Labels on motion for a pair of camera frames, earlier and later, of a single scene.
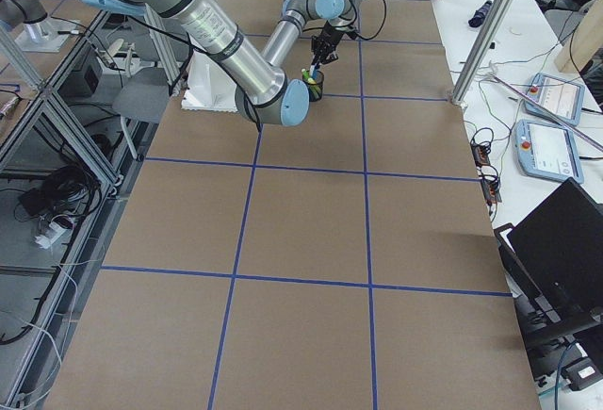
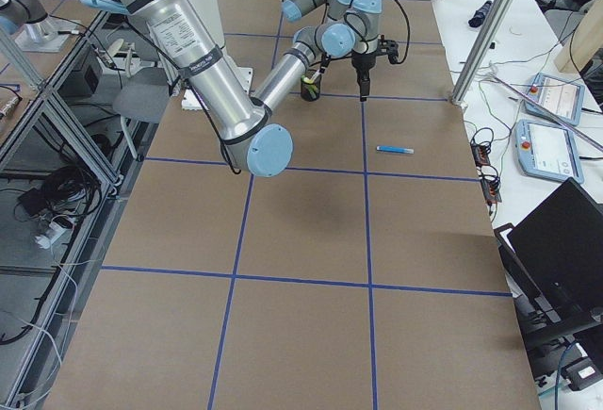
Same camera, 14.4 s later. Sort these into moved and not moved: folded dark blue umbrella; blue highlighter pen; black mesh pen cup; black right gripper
Moved: black right gripper; blue highlighter pen
Not moved: folded dark blue umbrella; black mesh pen cup
